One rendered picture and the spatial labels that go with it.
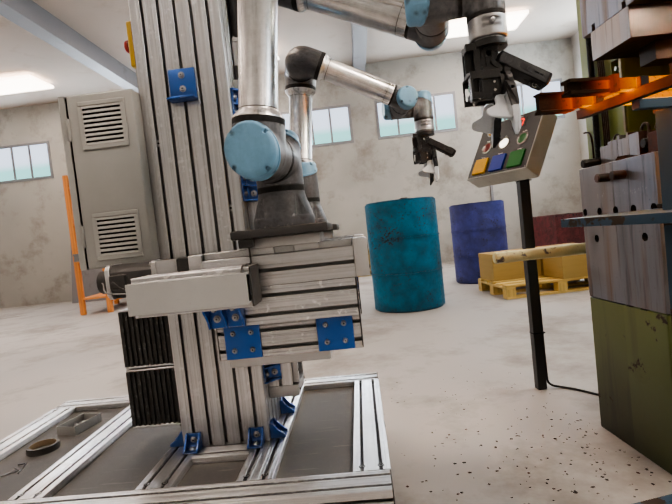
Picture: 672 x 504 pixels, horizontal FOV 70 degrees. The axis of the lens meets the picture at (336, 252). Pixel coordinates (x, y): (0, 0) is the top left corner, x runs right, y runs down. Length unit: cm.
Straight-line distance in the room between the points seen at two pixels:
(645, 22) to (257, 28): 118
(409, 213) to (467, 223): 161
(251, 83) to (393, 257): 335
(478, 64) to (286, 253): 57
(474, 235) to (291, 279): 472
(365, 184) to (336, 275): 780
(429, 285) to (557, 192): 558
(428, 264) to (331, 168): 492
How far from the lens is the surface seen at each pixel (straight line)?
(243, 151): 102
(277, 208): 113
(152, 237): 139
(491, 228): 577
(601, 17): 192
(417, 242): 428
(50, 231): 1061
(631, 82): 117
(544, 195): 950
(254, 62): 108
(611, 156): 184
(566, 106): 122
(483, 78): 102
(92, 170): 146
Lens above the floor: 80
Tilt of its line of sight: 3 degrees down
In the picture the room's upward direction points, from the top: 6 degrees counter-clockwise
